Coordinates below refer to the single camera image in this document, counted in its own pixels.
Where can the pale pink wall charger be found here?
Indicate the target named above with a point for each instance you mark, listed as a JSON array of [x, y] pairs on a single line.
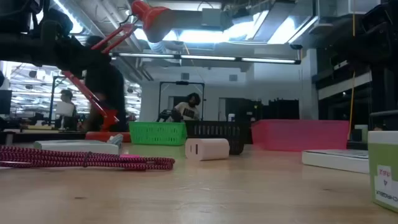
[[208, 149]]

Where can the pink translucent bin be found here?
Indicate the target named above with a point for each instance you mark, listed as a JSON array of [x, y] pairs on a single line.
[[298, 135]]

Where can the long ceiling light bar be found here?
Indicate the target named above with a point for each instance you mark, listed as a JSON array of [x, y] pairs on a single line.
[[205, 58]]

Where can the black aluminium table frame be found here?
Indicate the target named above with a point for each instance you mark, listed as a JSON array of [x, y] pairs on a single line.
[[46, 137]]

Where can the grey ceiling box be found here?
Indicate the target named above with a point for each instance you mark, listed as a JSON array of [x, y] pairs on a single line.
[[211, 17]]

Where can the black background monitor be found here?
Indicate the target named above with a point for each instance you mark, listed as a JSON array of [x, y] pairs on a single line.
[[5, 102]]

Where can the black dome camera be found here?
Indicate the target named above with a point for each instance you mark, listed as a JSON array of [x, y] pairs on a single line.
[[296, 47]]

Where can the black background robot arm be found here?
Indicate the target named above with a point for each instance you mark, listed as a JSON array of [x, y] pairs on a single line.
[[164, 115]]

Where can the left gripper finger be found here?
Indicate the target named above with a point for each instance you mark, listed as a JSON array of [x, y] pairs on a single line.
[[81, 68], [85, 54]]

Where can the green plastic basket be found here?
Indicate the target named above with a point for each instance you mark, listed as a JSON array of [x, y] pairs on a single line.
[[158, 133]]

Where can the pale green container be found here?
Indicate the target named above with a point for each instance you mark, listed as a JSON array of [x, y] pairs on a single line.
[[361, 132]]

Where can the red desk lamp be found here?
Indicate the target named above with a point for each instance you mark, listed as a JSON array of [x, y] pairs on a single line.
[[149, 14]]

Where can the grey horizontal bar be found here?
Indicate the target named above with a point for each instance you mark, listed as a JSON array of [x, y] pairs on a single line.
[[384, 114]]

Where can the black background cabinets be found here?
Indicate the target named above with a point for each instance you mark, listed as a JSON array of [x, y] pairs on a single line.
[[273, 109]]

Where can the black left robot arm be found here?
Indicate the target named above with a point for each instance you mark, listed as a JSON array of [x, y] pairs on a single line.
[[15, 15]]

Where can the black plastic basket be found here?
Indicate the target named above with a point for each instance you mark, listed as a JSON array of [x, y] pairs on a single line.
[[217, 130]]

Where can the white background box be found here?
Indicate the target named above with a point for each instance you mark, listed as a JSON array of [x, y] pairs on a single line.
[[64, 109]]

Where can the white card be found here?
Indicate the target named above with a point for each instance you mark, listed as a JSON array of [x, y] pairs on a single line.
[[77, 147]]

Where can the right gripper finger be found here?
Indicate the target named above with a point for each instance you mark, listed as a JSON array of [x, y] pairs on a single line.
[[346, 42], [348, 55]]

